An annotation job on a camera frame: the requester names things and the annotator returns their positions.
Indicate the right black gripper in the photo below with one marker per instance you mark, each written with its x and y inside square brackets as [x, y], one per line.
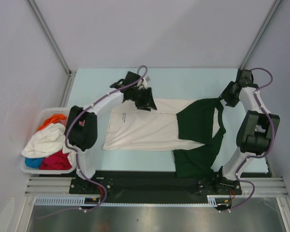
[230, 102]

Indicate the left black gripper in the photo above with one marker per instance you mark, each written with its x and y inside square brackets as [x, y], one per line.
[147, 103]

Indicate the white green raglan t-shirt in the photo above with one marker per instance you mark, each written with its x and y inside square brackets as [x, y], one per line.
[192, 130]

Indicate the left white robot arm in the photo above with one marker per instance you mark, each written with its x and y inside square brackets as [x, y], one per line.
[82, 126]

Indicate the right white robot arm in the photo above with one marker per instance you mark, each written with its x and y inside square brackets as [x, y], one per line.
[257, 133]

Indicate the pink t-shirt in basket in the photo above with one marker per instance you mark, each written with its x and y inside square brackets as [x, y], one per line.
[81, 123]

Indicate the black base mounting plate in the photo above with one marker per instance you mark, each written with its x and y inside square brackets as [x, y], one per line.
[154, 187]

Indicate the orange t-shirt in basket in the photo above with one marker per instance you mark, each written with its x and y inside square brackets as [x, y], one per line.
[55, 118]

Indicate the white t-shirt in basket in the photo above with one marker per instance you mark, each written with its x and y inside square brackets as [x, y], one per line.
[47, 142]

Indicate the red t-shirt in basket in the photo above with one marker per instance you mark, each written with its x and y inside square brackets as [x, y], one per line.
[57, 161]

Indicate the blue t-shirt in basket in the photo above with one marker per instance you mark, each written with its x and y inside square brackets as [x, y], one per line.
[34, 163]

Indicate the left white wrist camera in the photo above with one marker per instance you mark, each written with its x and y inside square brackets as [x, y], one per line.
[143, 82]

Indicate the left aluminium frame post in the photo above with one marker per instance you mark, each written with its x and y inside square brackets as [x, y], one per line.
[70, 75]

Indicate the aluminium frame post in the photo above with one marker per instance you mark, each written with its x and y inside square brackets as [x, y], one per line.
[70, 75]
[261, 32]

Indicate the right aluminium frame post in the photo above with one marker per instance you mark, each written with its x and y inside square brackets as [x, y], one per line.
[261, 32]

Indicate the white slotted cable duct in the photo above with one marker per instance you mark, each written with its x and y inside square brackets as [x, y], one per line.
[93, 201]

